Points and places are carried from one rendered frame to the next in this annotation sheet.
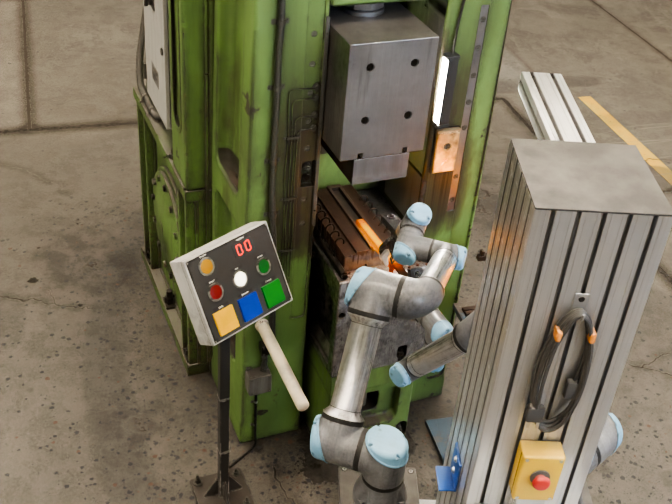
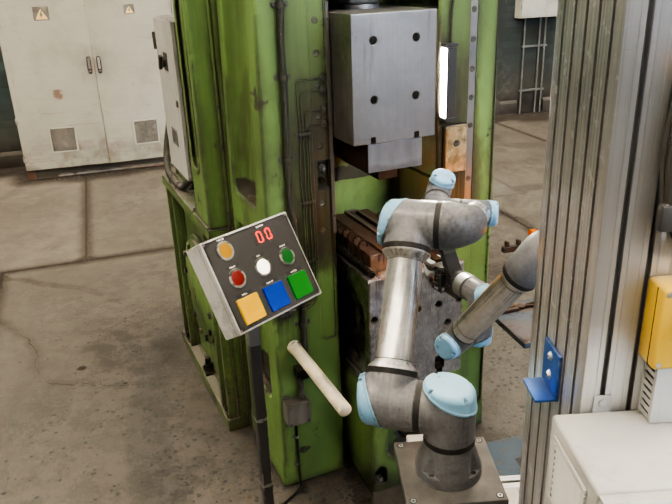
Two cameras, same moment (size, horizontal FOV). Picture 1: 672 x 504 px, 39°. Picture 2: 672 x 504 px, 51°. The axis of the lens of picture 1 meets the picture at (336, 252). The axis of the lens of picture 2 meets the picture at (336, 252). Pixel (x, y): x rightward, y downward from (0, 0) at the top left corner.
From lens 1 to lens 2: 1.05 m
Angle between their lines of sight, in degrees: 13
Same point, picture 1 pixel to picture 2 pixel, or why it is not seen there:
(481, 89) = (481, 84)
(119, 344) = (162, 411)
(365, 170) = (380, 157)
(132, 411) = (174, 468)
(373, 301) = (410, 228)
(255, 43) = (256, 28)
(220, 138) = (236, 168)
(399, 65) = (401, 39)
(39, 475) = not seen: outside the picture
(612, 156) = not seen: outside the picture
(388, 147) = (400, 131)
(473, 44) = (468, 35)
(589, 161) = not seen: outside the picture
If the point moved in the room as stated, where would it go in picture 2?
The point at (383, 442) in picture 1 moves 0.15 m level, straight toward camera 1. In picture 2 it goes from (445, 387) to (447, 430)
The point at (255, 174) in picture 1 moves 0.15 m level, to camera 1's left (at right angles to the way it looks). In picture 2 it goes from (271, 174) to (225, 176)
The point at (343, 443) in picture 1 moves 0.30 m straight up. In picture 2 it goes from (397, 396) to (397, 270)
